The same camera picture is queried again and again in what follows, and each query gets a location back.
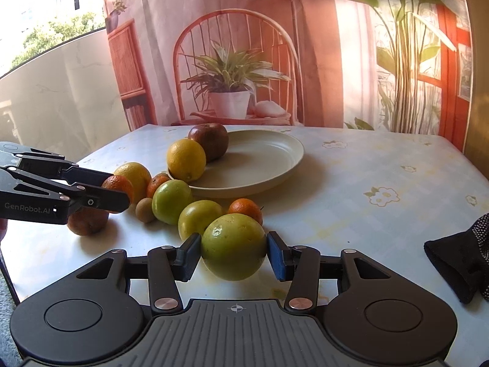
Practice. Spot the small brown round fruit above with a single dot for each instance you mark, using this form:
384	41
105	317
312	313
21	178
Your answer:
145	210

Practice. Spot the orange with green stem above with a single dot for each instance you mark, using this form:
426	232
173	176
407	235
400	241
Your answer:
116	184

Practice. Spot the green tree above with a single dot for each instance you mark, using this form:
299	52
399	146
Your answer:
57	36

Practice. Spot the printed room backdrop cloth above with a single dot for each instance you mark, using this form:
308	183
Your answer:
324	65

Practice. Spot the dark red apple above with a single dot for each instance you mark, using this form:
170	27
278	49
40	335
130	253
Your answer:
88	223

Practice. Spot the cream round plate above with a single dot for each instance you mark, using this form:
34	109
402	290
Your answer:
259	160

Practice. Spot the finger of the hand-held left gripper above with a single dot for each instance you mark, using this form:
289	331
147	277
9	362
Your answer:
46	162
103	200

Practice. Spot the brownish red apple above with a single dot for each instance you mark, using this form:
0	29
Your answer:
210	139

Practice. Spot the black glove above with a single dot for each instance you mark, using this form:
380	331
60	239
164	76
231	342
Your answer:
458	263

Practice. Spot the yellow lemon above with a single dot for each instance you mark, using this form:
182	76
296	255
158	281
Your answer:
186	160
135	174

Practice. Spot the small tangerine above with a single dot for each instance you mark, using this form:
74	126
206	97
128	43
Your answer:
246	208
156	185

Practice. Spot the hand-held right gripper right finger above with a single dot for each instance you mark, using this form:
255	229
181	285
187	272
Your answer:
277	258

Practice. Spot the small yellow-green apple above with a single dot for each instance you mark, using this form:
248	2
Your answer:
196	218

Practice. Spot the large green apple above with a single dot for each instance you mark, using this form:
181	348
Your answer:
233	248

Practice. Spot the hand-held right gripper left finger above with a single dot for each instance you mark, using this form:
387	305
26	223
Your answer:
190	254

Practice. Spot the floral checked tablecloth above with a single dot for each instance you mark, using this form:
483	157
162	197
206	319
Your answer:
363	229

